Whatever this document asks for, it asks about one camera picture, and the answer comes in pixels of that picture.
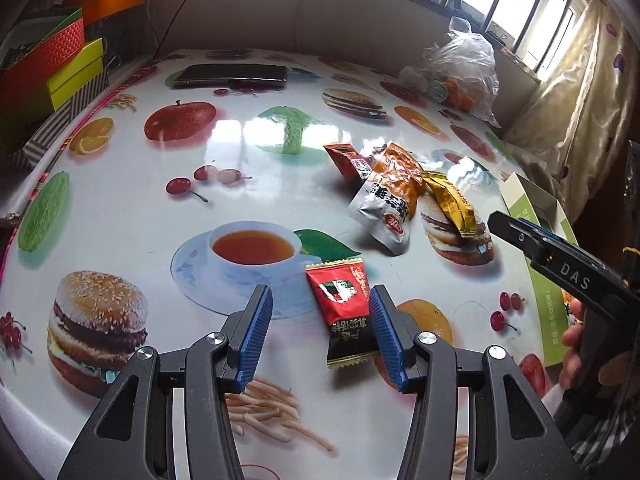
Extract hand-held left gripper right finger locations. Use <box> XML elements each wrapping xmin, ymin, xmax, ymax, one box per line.
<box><xmin>368</xmin><ymin>284</ymin><xmax>583</xmax><ymax>480</ymax></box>

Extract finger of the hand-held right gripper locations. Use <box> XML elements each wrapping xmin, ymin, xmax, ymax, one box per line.
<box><xmin>487</xmin><ymin>211</ymin><xmax>552</xmax><ymax>270</ymax></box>
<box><xmin>516</xmin><ymin>217</ymin><xmax>558</xmax><ymax>243</ymax></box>

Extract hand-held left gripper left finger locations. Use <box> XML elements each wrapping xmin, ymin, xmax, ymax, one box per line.
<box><xmin>57</xmin><ymin>284</ymin><xmax>275</xmax><ymax>480</ymax></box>

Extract green white cardboard box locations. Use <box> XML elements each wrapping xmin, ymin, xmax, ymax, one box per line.
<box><xmin>500</xmin><ymin>172</ymin><xmax>581</xmax><ymax>368</ymax></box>

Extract red black snack packet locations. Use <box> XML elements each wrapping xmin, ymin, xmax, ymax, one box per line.
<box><xmin>305</xmin><ymin>256</ymin><xmax>381</xmax><ymax>370</ymax></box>

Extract dark gold snack packet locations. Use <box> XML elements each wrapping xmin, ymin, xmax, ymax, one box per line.
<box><xmin>420</xmin><ymin>170</ymin><xmax>477</xmax><ymax>238</ymax></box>

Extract orange white snack pouch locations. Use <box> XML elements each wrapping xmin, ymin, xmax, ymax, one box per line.
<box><xmin>348</xmin><ymin>142</ymin><xmax>426</xmax><ymax>257</ymax></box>

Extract small red orange snack packet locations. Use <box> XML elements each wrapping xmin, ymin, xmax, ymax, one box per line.
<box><xmin>322</xmin><ymin>142</ymin><xmax>373</xmax><ymax>181</ymax></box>

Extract person's right forearm checkered sleeve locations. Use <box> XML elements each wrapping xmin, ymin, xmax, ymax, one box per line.
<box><xmin>570</xmin><ymin>395</ymin><xmax>640</xmax><ymax>473</ymax></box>

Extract person's right hand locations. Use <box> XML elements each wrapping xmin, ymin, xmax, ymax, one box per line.
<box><xmin>557</xmin><ymin>297</ymin><xmax>637</xmax><ymax>397</ymax></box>

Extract cream patterned curtain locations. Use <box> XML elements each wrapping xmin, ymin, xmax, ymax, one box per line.
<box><xmin>505</xmin><ymin>0</ymin><xmax>632</xmax><ymax>211</ymax></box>

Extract orange fruit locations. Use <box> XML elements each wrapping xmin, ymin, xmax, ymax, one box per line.
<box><xmin>444</xmin><ymin>77</ymin><xmax>475</xmax><ymax>111</ymax></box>

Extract clear plastic bag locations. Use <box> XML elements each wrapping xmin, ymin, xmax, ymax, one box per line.
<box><xmin>400</xmin><ymin>17</ymin><xmax>501</xmax><ymax>128</ymax></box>

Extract black smartphone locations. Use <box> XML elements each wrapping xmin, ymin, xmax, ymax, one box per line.
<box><xmin>172</xmin><ymin>63</ymin><xmax>290</xmax><ymax>89</ymax></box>

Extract black white striped box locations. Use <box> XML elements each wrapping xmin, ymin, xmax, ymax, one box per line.
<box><xmin>22</xmin><ymin>72</ymin><xmax>108</xmax><ymax>161</ymax></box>

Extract yellow green box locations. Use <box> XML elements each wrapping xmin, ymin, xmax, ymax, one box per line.
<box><xmin>47</xmin><ymin>37</ymin><xmax>106</xmax><ymax>111</ymax></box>

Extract red textured box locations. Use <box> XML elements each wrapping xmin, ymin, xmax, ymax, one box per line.
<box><xmin>0</xmin><ymin>9</ymin><xmax>86</xmax><ymax>107</ymax></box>

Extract white cable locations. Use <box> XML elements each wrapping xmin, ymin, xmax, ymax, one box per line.
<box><xmin>146</xmin><ymin>0</ymin><xmax>177</xmax><ymax>57</ymax></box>

